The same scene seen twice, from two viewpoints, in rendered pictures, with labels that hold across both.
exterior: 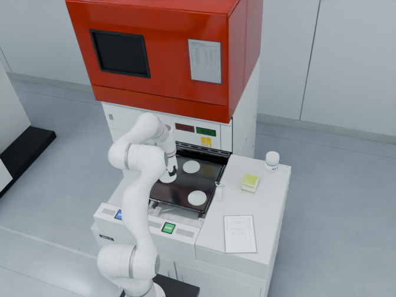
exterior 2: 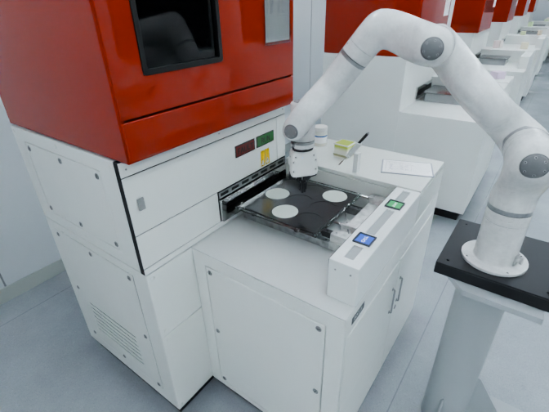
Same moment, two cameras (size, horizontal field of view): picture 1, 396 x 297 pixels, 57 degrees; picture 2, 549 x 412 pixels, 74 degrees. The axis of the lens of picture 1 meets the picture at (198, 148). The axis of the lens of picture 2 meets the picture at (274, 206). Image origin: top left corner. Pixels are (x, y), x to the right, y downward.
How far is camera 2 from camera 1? 1.99 m
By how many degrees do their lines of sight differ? 61
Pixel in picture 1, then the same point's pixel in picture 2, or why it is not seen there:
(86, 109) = not seen: outside the picture
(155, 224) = (385, 215)
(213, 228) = (399, 179)
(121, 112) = (160, 177)
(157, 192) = (313, 221)
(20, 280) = not seen: outside the picture
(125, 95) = (186, 117)
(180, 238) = (412, 199)
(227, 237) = (412, 172)
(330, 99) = not seen: hidden behind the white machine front
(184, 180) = (300, 200)
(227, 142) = (282, 142)
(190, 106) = (263, 93)
